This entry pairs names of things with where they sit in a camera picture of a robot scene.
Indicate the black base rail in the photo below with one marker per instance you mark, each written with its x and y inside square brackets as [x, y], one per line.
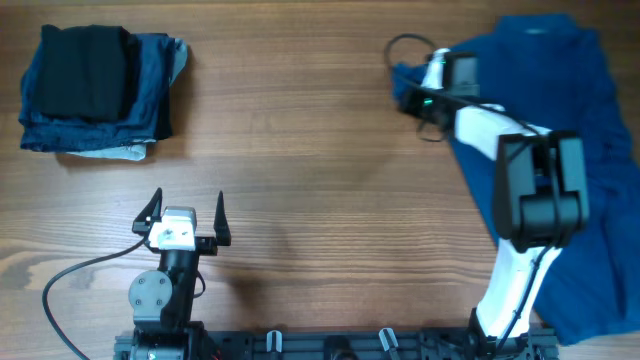
[386, 343]

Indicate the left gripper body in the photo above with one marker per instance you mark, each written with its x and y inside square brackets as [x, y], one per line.
[205, 246]

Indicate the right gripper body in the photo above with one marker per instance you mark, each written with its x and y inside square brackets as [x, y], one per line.
[418, 103]

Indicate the blue polo shirt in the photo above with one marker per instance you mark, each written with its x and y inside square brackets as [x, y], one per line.
[551, 73]

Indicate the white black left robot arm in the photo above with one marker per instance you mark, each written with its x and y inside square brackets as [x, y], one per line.
[162, 299]

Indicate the black folded garment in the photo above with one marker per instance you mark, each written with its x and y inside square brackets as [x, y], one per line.
[87, 71]

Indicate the light grey folded garment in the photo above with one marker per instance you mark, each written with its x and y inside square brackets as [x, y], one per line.
[138, 152]

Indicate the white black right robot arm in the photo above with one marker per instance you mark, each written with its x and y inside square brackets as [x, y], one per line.
[539, 200]

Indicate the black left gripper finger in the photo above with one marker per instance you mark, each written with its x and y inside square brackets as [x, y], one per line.
[150, 214]
[221, 227]

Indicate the dark blue folded garment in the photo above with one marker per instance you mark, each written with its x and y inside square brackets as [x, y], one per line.
[148, 118]

